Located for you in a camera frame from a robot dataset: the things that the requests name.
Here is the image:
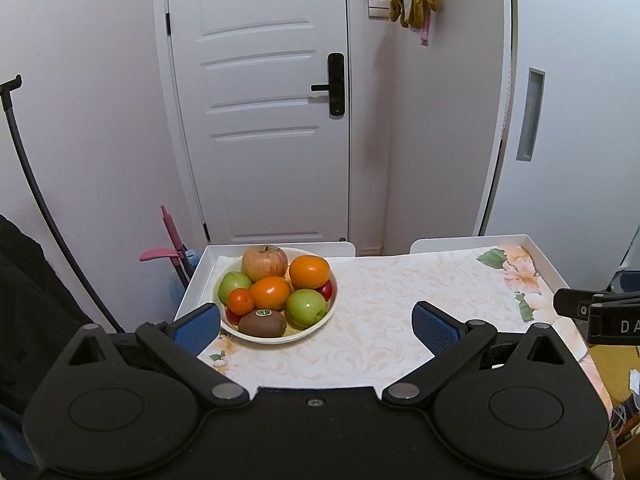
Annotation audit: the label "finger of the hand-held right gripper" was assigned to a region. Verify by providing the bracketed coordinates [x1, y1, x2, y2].
[553, 287, 609, 319]

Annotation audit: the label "small tangerine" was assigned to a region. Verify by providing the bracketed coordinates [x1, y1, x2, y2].
[228, 287, 256, 317]

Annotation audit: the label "brown kiwi with green sticker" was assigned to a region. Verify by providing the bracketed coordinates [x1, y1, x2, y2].
[237, 308, 288, 339]

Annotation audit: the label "large orange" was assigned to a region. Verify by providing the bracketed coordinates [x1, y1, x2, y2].
[289, 255, 332, 290]
[249, 275, 293, 311]

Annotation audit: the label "pink plastic tool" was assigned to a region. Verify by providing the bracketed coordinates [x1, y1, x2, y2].
[139, 204, 197, 287]

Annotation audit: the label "pink hanger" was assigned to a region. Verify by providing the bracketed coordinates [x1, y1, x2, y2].
[406, 0, 442, 47]

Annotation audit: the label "dark cloth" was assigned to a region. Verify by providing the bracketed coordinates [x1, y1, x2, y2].
[0, 213, 103, 413]

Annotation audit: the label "black curved pole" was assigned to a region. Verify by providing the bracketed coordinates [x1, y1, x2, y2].
[0, 74, 127, 334]

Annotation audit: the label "large green apple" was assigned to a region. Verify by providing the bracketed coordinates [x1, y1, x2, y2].
[285, 287, 327, 330]

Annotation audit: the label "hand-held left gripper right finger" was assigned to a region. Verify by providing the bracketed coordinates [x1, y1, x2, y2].
[381, 300, 569, 407]

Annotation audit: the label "small green apple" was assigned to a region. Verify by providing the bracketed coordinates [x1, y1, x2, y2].
[217, 271, 254, 306]

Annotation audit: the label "floral tablecloth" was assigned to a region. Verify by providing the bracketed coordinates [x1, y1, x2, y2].
[197, 245, 614, 413]

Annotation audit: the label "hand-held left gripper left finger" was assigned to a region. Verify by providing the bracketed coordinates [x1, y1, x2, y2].
[65, 302, 251, 409]

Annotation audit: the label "recessed cabinet handle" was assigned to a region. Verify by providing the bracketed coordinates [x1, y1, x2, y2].
[514, 67, 546, 162]

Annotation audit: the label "brown hanging gloves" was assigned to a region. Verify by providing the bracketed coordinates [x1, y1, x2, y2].
[389, 0, 439, 30]

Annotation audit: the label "white table with raised rim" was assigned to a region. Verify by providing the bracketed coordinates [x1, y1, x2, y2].
[172, 233, 574, 343]

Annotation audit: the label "yellow object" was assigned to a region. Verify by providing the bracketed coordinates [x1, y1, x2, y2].
[590, 344, 640, 411]

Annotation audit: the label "white cabinet door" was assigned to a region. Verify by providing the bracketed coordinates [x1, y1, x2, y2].
[477, 0, 640, 293]

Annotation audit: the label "cream oval bowl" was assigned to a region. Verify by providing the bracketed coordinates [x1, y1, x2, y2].
[215, 246, 339, 345]

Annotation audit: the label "red yellow apple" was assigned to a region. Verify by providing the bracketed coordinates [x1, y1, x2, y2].
[242, 244, 290, 283]

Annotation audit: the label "white panel door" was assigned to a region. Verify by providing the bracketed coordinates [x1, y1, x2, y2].
[164, 0, 352, 247]

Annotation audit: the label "black door handle lock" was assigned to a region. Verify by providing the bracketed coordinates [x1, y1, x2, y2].
[310, 52, 346, 119]

